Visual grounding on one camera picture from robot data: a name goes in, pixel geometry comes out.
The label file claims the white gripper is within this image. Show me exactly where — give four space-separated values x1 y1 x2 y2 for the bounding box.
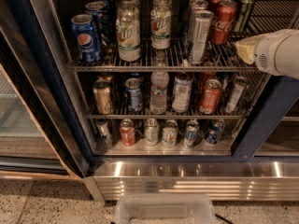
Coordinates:
235 29 299 77

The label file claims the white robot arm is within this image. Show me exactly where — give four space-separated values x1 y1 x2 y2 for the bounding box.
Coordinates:
235 29 299 79

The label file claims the silver slim can middle shelf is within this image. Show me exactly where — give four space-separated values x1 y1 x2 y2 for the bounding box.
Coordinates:
225 76 249 113

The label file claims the front red Coca-Cola can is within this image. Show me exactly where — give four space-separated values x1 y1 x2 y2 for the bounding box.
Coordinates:
210 0 237 45

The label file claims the front green can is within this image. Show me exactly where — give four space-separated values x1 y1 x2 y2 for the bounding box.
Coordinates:
234 0 254 33

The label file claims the front silver slim can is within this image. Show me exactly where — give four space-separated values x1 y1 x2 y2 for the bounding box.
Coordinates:
187 10 214 65

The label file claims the red can middle shelf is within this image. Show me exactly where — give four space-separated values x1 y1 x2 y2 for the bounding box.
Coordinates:
199 79 221 115

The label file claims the red can shelf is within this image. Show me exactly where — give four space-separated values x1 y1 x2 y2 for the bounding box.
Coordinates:
120 119 135 147
199 79 221 115

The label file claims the blue Pepsi can bottom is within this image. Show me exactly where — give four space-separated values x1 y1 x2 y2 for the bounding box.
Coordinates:
205 119 225 144

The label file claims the blue pepsi can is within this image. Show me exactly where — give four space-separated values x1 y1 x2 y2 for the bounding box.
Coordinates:
85 1 110 47
205 119 225 144
93 0 111 17
71 14 102 63

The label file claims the front right 7UP can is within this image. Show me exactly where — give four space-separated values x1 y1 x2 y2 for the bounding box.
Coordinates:
150 6 172 49

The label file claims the silver blue can bottom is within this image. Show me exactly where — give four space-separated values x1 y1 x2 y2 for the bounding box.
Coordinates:
183 119 200 148

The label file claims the stainless steel fridge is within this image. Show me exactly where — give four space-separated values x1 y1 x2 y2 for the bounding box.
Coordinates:
24 0 299 203

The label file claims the white 7UP can bottom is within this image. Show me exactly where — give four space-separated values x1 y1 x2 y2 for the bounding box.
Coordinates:
162 119 178 147

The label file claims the front left 7UP can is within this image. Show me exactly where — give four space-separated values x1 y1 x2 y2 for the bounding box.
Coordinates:
116 3 140 62

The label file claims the white can bottom shelf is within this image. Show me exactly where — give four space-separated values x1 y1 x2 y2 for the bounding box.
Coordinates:
144 119 159 146

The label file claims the blue can middle shelf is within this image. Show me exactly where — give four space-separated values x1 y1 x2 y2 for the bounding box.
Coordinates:
125 77 143 113

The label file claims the red can bottom shelf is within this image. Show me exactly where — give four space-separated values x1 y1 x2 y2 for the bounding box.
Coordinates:
120 119 135 147

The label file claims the gold can middle shelf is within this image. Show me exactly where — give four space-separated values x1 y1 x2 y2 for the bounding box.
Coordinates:
93 80 113 115

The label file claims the front blue Pepsi can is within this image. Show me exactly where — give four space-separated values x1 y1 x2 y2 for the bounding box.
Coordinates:
71 14 102 63

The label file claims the silver can bottom left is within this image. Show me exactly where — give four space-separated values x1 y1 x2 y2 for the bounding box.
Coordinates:
95 119 113 147

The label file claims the open glass fridge door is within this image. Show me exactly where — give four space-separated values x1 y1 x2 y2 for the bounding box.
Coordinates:
0 0 92 179

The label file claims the labelled dark bottle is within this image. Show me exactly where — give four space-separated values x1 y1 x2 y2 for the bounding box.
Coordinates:
172 72 193 113

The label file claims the clear water bottle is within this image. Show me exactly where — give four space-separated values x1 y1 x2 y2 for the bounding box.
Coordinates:
149 49 170 116

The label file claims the clear plastic bin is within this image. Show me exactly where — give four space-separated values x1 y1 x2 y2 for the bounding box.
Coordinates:
115 193 215 224

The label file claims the top wire shelf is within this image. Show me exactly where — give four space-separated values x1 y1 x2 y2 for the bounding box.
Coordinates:
68 0 299 73

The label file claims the wire shelf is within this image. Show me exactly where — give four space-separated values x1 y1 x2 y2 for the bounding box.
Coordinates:
87 107 249 119
68 0 299 73

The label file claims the middle wire shelf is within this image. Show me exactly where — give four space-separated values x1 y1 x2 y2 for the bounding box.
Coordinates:
87 107 249 119

